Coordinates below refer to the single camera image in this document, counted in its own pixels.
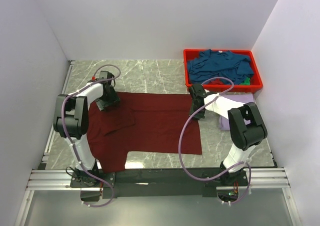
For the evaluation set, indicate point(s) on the blue t-shirt in bin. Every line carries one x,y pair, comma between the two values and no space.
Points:
226,66

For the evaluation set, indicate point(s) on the aluminium frame rail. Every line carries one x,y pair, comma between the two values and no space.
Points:
59,180

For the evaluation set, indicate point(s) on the dark red t-shirt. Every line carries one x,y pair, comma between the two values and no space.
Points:
139,122

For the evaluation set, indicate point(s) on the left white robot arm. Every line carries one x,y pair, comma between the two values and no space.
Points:
71,121

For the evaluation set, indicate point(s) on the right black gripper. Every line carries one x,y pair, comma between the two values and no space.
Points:
199,116

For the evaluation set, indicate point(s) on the black base beam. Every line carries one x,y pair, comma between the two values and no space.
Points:
161,182

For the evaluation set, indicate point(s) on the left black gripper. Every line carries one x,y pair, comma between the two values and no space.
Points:
114,99

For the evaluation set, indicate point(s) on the red plastic bin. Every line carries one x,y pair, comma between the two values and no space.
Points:
255,81

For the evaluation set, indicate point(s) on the folded lavender t-shirt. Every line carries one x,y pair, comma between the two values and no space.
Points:
242,98

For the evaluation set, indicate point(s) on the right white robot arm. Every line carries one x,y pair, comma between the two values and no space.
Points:
246,126

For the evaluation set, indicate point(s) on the green garment in bin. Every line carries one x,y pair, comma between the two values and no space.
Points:
247,81

